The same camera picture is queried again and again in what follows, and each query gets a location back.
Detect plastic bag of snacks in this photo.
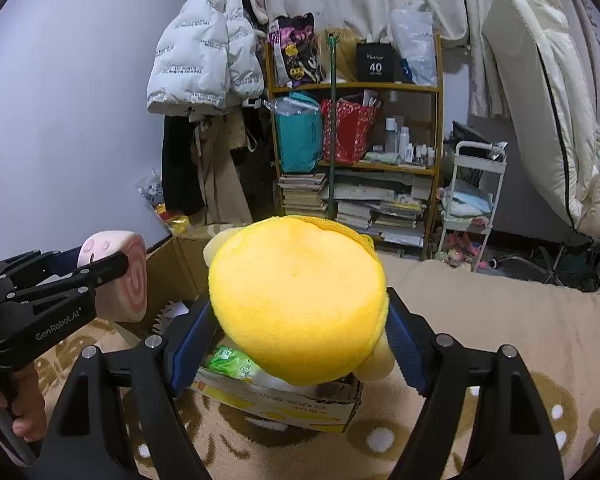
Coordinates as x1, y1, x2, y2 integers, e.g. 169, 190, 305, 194
137, 172, 191, 236

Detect light blue cloth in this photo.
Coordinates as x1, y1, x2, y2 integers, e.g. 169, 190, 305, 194
442, 191, 496, 218

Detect pink toys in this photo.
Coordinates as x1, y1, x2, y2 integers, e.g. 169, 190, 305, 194
437, 232, 488, 268

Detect stack of old books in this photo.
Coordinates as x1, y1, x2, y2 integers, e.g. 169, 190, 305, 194
279, 173, 328, 219

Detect light pink roll plush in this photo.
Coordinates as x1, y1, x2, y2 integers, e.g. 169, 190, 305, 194
77, 230, 148, 323

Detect cream folded mattress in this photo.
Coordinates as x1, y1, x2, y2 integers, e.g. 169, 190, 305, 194
481, 0, 600, 246

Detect brown cardboard box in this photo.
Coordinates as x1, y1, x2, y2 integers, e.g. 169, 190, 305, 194
115, 235, 363, 433

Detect patterned black pink bag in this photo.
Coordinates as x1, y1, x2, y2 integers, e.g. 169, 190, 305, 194
269, 14, 326, 87

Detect group of cosmetic bottles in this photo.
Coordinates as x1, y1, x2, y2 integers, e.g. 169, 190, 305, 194
384, 116, 437, 167

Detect black box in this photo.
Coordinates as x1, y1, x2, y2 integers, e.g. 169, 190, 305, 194
356, 41, 396, 83

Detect metal chair base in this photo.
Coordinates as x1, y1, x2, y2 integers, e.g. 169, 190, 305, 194
485, 245, 600, 291

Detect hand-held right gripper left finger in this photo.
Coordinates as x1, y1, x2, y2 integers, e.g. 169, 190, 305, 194
40, 300, 221, 480

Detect red gift bag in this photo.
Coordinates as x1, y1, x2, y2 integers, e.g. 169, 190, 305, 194
320, 97, 378, 165

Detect beige coat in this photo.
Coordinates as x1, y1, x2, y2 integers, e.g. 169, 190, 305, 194
192, 110, 256, 226

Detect person's left hand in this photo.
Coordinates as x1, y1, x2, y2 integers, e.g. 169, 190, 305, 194
0, 364, 49, 443

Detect green tissue packet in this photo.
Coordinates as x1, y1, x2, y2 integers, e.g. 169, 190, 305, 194
202, 345, 263, 381

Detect blonde wig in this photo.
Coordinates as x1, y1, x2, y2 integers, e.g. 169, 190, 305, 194
314, 27, 361, 83

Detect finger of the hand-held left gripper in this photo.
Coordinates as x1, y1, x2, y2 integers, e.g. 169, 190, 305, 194
0, 247, 88, 288
7, 252, 130, 313

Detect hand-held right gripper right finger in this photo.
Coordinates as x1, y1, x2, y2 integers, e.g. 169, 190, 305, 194
385, 287, 566, 480

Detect wooden bookshelf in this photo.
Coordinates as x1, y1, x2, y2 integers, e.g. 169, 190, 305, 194
264, 32, 445, 261

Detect clear plastic package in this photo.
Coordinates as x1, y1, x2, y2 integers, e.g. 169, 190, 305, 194
262, 97, 321, 116

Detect teal bag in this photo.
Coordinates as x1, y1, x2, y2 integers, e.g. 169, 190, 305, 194
275, 92, 323, 173

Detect white puffer jacket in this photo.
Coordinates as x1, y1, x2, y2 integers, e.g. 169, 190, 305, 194
146, 0, 266, 115

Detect white trolley cart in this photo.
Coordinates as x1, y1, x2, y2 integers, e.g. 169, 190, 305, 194
432, 141, 508, 271

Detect black coat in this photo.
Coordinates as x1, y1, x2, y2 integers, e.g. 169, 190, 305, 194
161, 115, 206, 216

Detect clear plastic bag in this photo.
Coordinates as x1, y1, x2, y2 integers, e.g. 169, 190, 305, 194
390, 8, 438, 87

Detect green pole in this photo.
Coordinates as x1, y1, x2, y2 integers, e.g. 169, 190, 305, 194
326, 32, 342, 221

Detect pile of books and papers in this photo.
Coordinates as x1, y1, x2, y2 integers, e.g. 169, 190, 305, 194
330, 170, 431, 248

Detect yellow plush toy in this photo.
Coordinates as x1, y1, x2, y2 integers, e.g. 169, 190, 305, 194
202, 215, 396, 386

